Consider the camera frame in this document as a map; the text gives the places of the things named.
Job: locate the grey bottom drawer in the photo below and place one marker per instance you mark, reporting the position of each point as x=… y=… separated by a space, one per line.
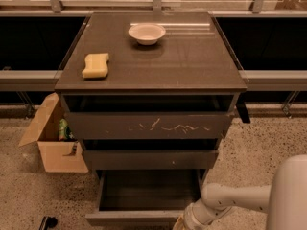
x=145 y=197

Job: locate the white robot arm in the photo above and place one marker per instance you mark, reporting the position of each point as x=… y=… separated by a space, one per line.
x=284 y=201

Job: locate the dark grey drawer cabinet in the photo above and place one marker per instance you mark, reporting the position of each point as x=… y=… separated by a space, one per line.
x=190 y=65

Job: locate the scratched grey top drawer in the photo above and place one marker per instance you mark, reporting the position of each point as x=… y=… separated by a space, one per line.
x=103 y=118

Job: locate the grey middle drawer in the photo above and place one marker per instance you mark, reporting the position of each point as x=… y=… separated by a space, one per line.
x=150 y=154

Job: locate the yellow sponge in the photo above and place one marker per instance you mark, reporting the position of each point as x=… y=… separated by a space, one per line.
x=95 y=66

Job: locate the white bowl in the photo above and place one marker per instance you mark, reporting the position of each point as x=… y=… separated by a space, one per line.
x=147 y=33

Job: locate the green packet in box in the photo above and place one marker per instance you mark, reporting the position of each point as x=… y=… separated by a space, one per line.
x=65 y=133

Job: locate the open cardboard box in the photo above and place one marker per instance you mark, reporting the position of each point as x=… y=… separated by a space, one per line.
x=58 y=154

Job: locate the black object on floor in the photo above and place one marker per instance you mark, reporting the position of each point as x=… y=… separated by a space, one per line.
x=48 y=222

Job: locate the metal window railing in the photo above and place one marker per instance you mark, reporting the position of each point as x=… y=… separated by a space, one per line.
x=280 y=11

